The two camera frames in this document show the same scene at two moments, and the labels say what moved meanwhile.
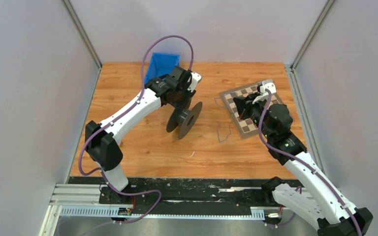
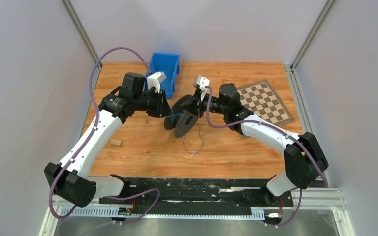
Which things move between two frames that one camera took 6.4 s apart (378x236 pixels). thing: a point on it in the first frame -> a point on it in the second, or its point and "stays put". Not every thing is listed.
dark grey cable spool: (185, 119) stays put
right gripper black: (244, 104) -> (195, 102)
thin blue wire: (219, 123) -> (203, 142)
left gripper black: (189, 95) -> (162, 108)
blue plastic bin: (161, 64) stays put
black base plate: (175, 195) stays put
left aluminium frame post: (74, 17) stays put
